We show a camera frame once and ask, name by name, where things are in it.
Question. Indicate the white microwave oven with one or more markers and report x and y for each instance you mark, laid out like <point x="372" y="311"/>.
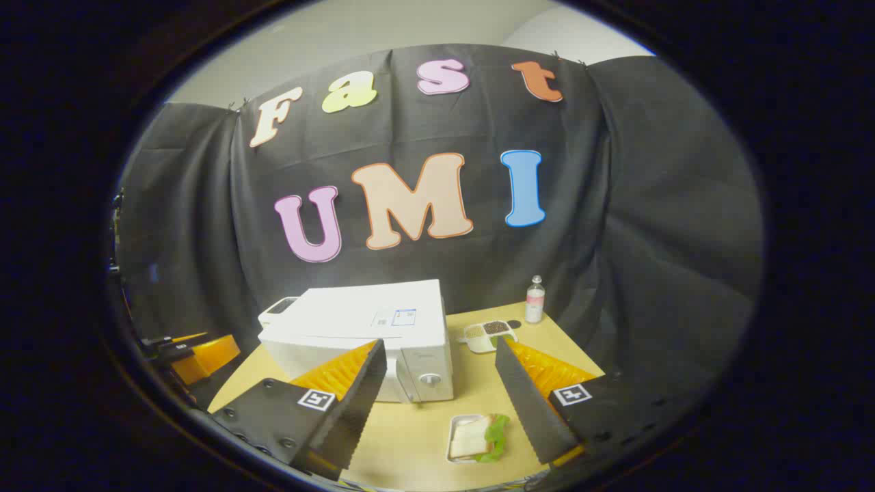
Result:
<point x="355" y="318"/>

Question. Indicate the white divided seasoning dish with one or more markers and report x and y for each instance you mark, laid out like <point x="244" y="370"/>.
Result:
<point x="482" y="338"/>

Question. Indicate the sandwich with lettuce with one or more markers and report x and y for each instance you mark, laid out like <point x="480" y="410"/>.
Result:
<point x="472" y="437"/>

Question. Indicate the small white rectangular tray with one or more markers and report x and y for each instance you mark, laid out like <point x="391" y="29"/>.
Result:
<point x="452" y="456"/>

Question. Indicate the white toaster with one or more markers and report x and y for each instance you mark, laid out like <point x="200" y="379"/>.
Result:
<point x="277" y="311"/>

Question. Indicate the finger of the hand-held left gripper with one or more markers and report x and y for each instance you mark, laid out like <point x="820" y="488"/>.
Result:
<point x="208" y="359"/>

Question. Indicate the clear bottle with pink label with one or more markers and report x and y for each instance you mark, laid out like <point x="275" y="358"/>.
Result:
<point x="534" y="304"/>

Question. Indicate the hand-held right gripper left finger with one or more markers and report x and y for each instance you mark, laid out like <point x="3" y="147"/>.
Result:
<point x="355" y="403"/>

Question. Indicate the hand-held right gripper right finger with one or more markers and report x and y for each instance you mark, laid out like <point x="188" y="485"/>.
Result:
<point x="526" y="403"/>

